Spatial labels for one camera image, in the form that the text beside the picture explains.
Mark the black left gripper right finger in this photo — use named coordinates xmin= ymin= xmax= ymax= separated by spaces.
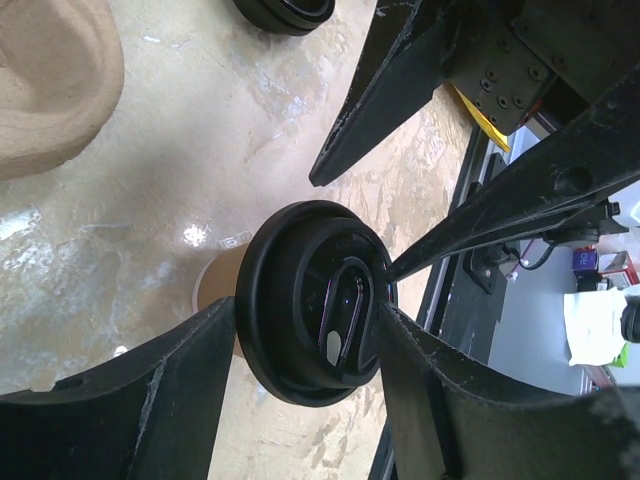
xmin=378 ymin=303 xmax=639 ymax=479

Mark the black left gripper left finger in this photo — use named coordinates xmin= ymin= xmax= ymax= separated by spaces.
xmin=1 ymin=298 xmax=235 ymax=479

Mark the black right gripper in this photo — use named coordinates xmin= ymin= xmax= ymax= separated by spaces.
xmin=309 ymin=1 xmax=639 ymax=186

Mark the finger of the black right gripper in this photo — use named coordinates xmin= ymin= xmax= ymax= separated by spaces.
xmin=387 ymin=89 xmax=639 ymax=282

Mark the black coffee cup lid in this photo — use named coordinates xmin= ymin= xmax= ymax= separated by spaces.
xmin=235 ymin=200 xmax=397 ymax=407

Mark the yellow snack bag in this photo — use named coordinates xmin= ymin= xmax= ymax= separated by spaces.
xmin=450 ymin=83 xmax=511 ymax=153

